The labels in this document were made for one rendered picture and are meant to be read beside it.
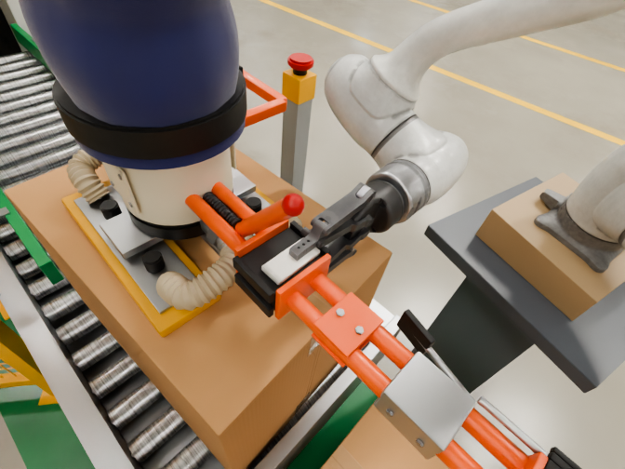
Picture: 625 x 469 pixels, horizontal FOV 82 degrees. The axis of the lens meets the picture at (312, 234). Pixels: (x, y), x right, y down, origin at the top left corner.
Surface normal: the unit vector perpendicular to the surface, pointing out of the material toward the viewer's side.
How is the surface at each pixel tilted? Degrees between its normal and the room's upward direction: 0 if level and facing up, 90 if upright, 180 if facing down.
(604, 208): 97
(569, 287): 90
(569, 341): 0
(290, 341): 0
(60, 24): 74
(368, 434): 0
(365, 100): 66
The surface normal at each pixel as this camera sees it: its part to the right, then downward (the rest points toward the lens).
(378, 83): -0.52, 0.23
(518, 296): 0.10, -0.66
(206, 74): 0.76, 0.47
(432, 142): 0.28, -0.47
